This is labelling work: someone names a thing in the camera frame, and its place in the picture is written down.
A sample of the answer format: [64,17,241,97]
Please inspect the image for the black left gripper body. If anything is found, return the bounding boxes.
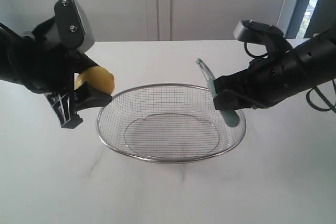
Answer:
[19,17,97,93]

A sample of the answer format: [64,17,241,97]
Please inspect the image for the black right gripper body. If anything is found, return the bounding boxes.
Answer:
[248,32,335,106]

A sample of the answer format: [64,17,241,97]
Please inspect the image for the teal handled peeler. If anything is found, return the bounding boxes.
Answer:
[196,58,240,127]

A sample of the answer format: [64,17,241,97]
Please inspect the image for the yellow lemon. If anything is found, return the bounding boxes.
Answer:
[75,66,115,94]

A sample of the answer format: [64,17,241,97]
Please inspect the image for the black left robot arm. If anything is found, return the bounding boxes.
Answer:
[1,18,112,129]

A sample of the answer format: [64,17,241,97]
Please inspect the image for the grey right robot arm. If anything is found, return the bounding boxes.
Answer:
[213,29,335,110]

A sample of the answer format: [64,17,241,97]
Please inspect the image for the white cabinet doors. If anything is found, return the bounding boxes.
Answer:
[1,0,285,41]

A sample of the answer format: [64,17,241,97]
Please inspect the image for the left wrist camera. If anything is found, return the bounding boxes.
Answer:
[54,0,95,54]

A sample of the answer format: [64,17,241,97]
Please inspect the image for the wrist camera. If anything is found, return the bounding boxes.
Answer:
[233,20,284,45]
[54,0,95,54]

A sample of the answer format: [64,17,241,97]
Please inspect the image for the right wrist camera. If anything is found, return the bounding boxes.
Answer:
[233,20,284,45]

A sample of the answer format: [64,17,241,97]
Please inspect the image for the oval wire mesh basket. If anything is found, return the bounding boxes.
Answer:
[96,83,247,164]

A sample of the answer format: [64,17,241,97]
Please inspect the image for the dark window frame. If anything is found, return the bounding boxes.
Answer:
[286,0,335,39]

